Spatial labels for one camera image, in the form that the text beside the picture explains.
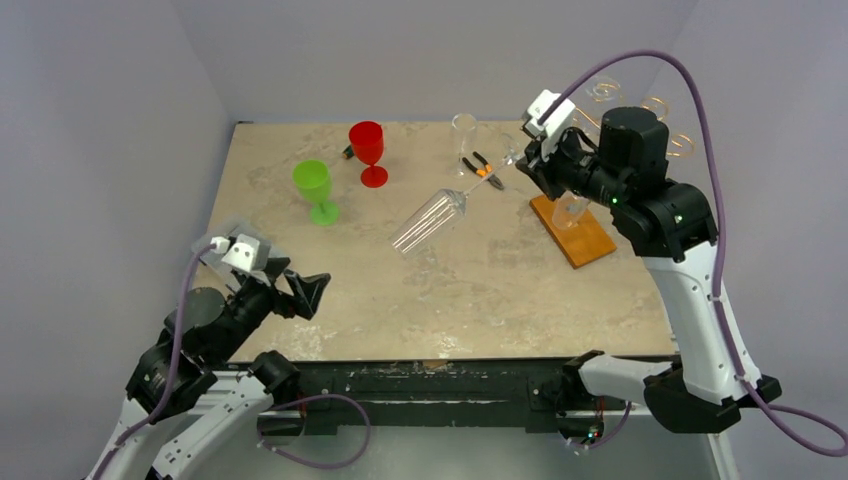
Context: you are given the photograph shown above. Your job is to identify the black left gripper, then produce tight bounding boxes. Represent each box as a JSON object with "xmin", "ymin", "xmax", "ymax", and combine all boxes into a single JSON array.
[{"xmin": 211, "ymin": 256, "xmax": 328, "ymax": 362}]

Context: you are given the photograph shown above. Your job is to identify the wooden rack base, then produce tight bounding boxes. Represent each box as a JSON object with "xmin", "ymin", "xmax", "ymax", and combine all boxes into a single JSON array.
[{"xmin": 529, "ymin": 195, "xmax": 617, "ymax": 269}]

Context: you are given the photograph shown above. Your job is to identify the gold wire glass rack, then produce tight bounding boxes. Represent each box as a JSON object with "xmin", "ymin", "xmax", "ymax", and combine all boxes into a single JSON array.
[{"xmin": 572, "ymin": 78, "xmax": 696, "ymax": 160}]

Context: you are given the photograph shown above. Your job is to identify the clear round wine glass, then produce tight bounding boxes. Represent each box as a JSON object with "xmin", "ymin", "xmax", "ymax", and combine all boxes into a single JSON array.
[{"xmin": 585, "ymin": 74, "xmax": 624, "ymax": 109}]

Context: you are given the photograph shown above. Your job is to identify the clear champagne flute with label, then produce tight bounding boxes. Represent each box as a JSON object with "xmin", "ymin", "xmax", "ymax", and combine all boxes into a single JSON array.
[{"xmin": 551, "ymin": 194, "xmax": 589, "ymax": 231}]

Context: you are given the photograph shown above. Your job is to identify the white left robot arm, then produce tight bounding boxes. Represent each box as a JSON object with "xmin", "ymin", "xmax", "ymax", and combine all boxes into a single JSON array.
[{"xmin": 88, "ymin": 269, "xmax": 331, "ymax": 479}]

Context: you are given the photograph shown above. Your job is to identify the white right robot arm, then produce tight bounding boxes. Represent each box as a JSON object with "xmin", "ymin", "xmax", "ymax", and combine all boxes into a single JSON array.
[{"xmin": 517, "ymin": 107, "xmax": 781, "ymax": 434}]

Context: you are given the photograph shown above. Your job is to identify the clear tall flute glass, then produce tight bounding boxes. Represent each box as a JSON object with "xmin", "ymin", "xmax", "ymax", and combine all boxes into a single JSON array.
[{"xmin": 451, "ymin": 113, "xmax": 478, "ymax": 177}]

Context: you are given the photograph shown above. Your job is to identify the orange black pliers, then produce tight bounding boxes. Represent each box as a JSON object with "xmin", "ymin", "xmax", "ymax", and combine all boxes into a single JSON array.
[{"xmin": 461, "ymin": 151, "xmax": 505, "ymax": 191}]

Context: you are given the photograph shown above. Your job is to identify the clear plastic screw box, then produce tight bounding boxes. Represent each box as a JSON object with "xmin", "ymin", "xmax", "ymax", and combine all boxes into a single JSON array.
[{"xmin": 191, "ymin": 216, "xmax": 271, "ymax": 285}]

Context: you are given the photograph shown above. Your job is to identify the green plastic goblet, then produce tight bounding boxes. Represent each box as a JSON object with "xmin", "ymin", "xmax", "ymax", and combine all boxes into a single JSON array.
[{"xmin": 292, "ymin": 159, "xmax": 339, "ymax": 226}]

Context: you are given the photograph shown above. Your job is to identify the red plastic goblet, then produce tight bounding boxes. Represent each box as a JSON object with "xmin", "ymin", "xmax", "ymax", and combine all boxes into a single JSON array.
[{"xmin": 348, "ymin": 121, "xmax": 388, "ymax": 188}]

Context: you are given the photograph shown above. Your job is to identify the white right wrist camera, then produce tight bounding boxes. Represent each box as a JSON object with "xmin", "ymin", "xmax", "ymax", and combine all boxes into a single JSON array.
[{"xmin": 521, "ymin": 89, "xmax": 576, "ymax": 163}]

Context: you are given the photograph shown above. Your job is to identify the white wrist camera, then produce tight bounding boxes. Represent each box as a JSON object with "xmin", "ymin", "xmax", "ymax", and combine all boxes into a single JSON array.
[
  {"xmin": 209, "ymin": 234, "xmax": 271, "ymax": 273},
  {"xmin": 521, "ymin": 89, "xmax": 576, "ymax": 163}
]

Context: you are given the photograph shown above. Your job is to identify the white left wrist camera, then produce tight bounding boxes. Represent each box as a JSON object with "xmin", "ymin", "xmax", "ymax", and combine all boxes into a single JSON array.
[{"xmin": 209, "ymin": 234, "xmax": 271, "ymax": 273}]

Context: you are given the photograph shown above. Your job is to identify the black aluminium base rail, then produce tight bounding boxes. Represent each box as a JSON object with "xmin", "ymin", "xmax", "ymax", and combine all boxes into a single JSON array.
[{"xmin": 250, "ymin": 357, "xmax": 625, "ymax": 441}]

